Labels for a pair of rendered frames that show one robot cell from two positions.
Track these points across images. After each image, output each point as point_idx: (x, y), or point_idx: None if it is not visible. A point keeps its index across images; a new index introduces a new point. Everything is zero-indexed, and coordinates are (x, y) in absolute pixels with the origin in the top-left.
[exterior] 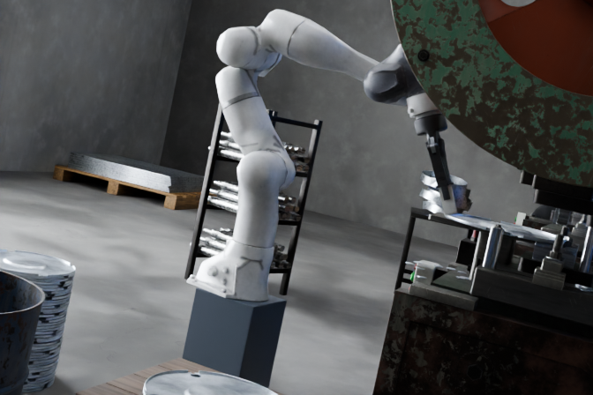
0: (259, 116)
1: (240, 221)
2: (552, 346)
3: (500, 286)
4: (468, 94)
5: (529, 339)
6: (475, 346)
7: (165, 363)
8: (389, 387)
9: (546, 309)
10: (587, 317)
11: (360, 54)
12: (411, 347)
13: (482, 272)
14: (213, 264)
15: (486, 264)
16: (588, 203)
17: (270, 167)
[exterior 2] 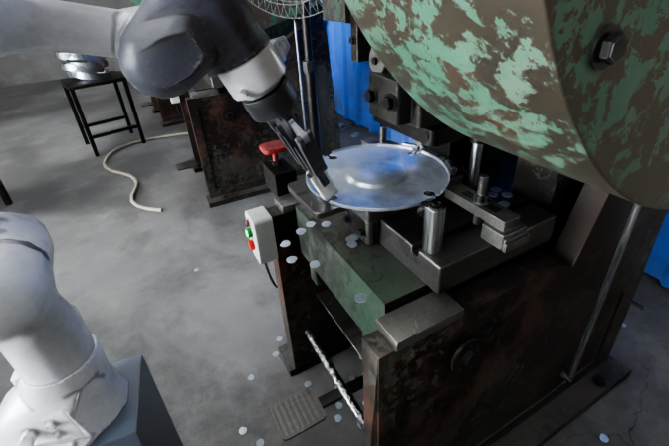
0: None
1: (23, 365)
2: (525, 291)
3: (465, 268)
4: (664, 115)
5: (508, 299)
6: (462, 336)
7: None
8: (393, 424)
9: (503, 258)
10: (532, 243)
11: (51, 1)
12: (404, 383)
13: (447, 268)
14: (22, 428)
15: (435, 250)
16: None
17: (28, 294)
